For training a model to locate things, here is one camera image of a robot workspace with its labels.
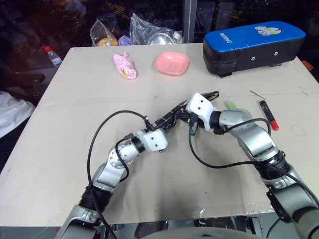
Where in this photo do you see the red capped water bottle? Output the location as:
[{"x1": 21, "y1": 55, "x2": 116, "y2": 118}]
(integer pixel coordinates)
[{"x1": 43, "y1": 45, "x2": 63, "y2": 69}]

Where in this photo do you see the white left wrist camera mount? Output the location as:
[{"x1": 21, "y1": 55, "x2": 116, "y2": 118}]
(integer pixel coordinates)
[{"x1": 136, "y1": 128, "x2": 168, "y2": 152}]

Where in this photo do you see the pink wrapped toy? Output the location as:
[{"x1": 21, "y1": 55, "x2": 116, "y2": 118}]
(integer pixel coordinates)
[{"x1": 113, "y1": 51, "x2": 138, "y2": 80}]

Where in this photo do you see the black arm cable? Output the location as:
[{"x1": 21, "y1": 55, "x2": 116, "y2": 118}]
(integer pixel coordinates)
[
  {"x1": 86, "y1": 111, "x2": 153, "y2": 239},
  {"x1": 188, "y1": 117, "x2": 319, "y2": 207}
]

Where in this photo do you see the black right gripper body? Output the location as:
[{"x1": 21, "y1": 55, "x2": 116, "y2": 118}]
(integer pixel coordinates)
[{"x1": 187, "y1": 112, "x2": 201, "y2": 132}]

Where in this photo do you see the clear crumpled plastic bag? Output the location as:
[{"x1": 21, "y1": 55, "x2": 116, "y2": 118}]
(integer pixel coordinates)
[{"x1": 129, "y1": 12, "x2": 175, "y2": 46}]

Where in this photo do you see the pink plastic bowl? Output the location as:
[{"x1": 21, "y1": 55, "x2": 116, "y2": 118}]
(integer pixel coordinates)
[{"x1": 154, "y1": 51, "x2": 190, "y2": 77}]

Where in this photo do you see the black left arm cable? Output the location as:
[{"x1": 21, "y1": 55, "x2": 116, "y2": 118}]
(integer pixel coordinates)
[{"x1": 86, "y1": 111, "x2": 153, "y2": 239}]

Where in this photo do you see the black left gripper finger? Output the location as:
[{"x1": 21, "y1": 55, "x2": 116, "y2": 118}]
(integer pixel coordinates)
[
  {"x1": 167, "y1": 115, "x2": 182, "y2": 127},
  {"x1": 171, "y1": 100, "x2": 188, "y2": 114}
]

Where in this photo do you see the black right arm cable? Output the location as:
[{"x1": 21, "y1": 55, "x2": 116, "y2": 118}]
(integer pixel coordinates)
[{"x1": 188, "y1": 117, "x2": 319, "y2": 207}]

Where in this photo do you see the grey vertical post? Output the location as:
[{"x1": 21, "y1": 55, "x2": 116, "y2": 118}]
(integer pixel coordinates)
[{"x1": 183, "y1": 0, "x2": 198, "y2": 44}]

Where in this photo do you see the white cloth bundle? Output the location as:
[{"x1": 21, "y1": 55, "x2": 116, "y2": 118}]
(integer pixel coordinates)
[{"x1": 0, "y1": 90, "x2": 36, "y2": 139}]

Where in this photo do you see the blue black boxing pad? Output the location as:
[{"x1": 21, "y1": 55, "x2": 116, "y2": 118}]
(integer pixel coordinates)
[{"x1": 202, "y1": 20, "x2": 307, "y2": 79}]

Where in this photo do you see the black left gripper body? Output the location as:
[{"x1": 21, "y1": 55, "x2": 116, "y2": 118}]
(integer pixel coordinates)
[{"x1": 155, "y1": 113, "x2": 178, "y2": 131}]

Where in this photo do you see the green highlighter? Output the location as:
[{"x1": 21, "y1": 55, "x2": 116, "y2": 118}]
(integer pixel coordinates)
[{"x1": 225, "y1": 100, "x2": 239, "y2": 111}]

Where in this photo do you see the purple plastic item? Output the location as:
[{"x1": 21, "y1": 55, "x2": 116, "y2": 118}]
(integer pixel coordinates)
[{"x1": 118, "y1": 35, "x2": 132, "y2": 46}]

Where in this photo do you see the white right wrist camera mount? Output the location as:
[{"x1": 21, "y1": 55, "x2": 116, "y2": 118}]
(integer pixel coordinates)
[{"x1": 186, "y1": 92, "x2": 215, "y2": 133}]

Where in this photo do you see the red capped black marker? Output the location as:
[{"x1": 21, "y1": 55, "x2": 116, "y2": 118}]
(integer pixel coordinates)
[{"x1": 259, "y1": 100, "x2": 280, "y2": 131}]

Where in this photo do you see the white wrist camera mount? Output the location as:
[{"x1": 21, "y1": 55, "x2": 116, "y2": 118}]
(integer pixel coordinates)
[
  {"x1": 136, "y1": 128, "x2": 168, "y2": 152},
  {"x1": 186, "y1": 92, "x2": 215, "y2": 133}
]

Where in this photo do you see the clear bag with yellow item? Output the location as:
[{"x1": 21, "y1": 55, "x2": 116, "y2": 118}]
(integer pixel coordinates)
[{"x1": 90, "y1": 15, "x2": 120, "y2": 47}]

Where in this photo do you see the shiny metal bowl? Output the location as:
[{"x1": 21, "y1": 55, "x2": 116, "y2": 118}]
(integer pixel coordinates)
[{"x1": 149, "y1": 32, "x2": 174, "y2": 46}]

